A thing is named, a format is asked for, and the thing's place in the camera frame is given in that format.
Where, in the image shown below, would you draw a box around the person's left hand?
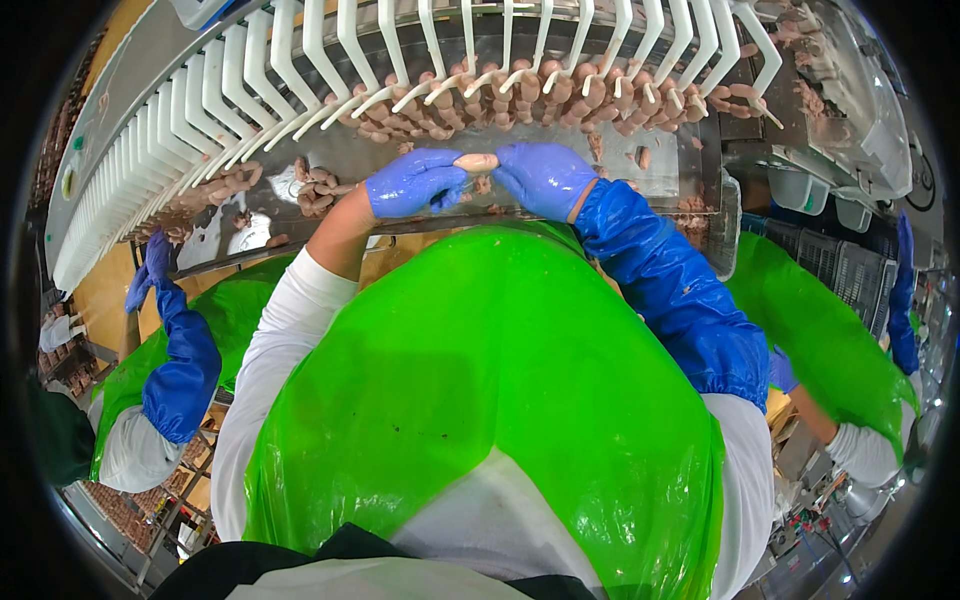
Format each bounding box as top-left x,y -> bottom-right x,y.
365,147 -> 471,220

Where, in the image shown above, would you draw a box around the person's right hand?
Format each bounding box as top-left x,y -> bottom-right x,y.
491,142 -> 601,224

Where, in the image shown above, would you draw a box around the meat scraps pile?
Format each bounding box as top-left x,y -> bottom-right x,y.
672,193 -> 715,251

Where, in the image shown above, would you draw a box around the small raw sausage pile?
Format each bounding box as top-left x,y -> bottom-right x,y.
293,156 -> 358,219

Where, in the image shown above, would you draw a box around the person's body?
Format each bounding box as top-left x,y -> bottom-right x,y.
150,221 -> 777,600

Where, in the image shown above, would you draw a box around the white plastic tub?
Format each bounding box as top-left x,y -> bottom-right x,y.
834,195 -> 876,234
767,162 -> 832,217

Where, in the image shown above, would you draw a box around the row of white conveyor hooks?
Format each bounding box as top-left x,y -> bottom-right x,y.
51,0 -> 786,295

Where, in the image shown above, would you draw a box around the heap of raw sausages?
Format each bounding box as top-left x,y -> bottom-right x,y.
133,160 -> 265,245

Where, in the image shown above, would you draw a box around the stainless steel sausage machine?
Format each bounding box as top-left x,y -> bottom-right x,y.
738,0 -> 916,202

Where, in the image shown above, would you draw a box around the stack of grey crates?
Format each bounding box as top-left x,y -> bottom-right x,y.
741,213 -> 900,340

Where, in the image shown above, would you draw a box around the rack of sausages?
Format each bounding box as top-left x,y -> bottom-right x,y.
58,431 -> 226,590

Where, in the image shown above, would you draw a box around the hanging raw sausage strings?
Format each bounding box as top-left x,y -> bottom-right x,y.
322,57 -> 769,145

